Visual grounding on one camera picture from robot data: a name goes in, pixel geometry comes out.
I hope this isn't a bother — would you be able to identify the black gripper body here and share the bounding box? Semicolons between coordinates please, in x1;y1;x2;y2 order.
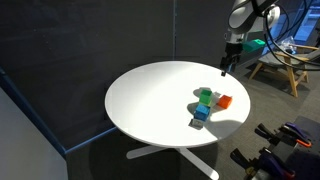
219;41;244;69

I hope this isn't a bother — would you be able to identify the orange cube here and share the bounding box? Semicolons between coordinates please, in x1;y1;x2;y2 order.
217;94;234;110

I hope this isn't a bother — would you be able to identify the green cube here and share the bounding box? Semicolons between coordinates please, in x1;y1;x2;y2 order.
198;88;213;105

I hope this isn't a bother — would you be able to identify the blue cube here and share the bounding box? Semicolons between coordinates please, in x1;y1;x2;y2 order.
193;103;212;122

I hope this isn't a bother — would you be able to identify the grey cube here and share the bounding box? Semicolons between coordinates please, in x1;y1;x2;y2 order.
188;118;205;131

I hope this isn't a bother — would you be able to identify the wooden armchair grey seat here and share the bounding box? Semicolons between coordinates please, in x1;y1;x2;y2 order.
248;43;320;99

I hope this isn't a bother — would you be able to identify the purple black spring clamp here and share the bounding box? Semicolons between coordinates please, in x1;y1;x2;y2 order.
229;147;297;180
254;121;314;149

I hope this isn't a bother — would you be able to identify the white table base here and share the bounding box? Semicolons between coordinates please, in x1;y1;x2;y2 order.
125;143;220;180

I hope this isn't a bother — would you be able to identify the black mounting platform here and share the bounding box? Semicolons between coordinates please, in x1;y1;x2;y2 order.
293;114;320;143

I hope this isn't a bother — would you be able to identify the perforated metal board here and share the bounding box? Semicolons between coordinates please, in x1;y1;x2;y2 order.
286;149;320;180

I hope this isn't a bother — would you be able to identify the blue partition base strip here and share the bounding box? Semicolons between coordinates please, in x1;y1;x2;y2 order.
0;65;119;157

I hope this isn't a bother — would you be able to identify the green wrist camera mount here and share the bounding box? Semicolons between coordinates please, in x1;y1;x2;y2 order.
242;38;267;54

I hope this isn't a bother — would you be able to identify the partition vertical post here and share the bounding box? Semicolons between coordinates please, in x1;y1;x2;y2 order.
171;0;177;62

